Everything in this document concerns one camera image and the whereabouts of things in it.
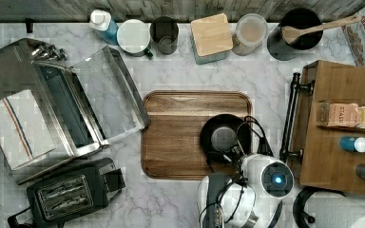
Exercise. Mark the green white mug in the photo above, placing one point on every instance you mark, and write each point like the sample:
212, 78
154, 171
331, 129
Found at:
134, 38

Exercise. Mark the wooden spatula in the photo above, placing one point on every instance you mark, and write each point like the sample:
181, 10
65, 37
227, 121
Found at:
313, 30

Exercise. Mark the wooden spice rack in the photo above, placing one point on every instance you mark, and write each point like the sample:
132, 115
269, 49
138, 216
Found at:
325, 164

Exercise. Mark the toaster oven with open door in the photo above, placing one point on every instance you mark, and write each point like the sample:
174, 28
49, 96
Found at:
87, 106

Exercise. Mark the blue bottle with white cap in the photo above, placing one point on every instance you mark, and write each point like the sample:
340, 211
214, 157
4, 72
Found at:
104, 25

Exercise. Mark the wooden cutting board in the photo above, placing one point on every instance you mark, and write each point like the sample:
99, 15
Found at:
171, 144

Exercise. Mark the striped white dish towel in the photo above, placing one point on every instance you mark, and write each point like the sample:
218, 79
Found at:
24, 134

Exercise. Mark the clear plastic lidded jar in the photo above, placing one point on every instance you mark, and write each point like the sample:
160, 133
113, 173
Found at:
250, 32

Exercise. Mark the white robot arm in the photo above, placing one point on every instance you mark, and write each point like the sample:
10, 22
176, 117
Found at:
251, 200

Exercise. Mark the black utensil holder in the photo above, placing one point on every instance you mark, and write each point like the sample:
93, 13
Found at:
285, 42

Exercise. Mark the black toaster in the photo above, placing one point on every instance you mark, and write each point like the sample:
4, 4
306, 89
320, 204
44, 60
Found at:
70, 194

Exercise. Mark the pink tea box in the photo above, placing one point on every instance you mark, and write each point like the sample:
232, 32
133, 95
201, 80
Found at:
338, 115

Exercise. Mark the teal canister with wooden lid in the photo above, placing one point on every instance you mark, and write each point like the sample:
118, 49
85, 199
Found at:
212, 38

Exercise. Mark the dark grey cup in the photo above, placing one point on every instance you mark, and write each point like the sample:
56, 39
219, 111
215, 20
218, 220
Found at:
164, 31

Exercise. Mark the black rack handle bar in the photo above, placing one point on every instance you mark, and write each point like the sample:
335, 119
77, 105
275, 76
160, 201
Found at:
296, 87

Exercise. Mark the blue spice jar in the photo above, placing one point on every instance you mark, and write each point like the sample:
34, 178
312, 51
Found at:
353, 144

